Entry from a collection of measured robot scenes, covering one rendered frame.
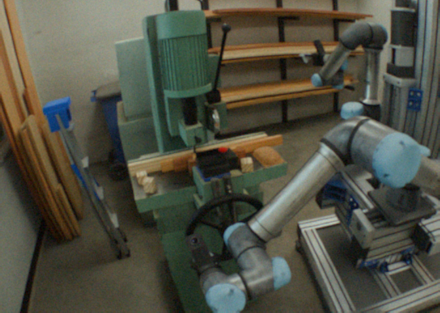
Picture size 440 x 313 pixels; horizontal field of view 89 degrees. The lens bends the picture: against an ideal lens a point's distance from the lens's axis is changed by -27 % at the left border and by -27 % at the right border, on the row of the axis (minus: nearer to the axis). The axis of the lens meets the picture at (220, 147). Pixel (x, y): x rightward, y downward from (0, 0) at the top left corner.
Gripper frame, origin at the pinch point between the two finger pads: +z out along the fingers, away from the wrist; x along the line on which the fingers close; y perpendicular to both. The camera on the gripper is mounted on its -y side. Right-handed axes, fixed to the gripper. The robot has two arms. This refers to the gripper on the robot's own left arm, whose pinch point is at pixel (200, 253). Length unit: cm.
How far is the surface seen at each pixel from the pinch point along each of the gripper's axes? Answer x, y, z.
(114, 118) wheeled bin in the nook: -33, -90, 185
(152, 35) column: 7, -83, 21
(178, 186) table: 1.2, -21.1, 17.7
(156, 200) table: -8.1, -19.0, 16.3
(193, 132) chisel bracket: 12.3, -38.3, 19.1
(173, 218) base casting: -4.3, -10.1, 21.2
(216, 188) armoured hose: 11.9, -18.0, 4.5
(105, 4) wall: -20, -221, 180
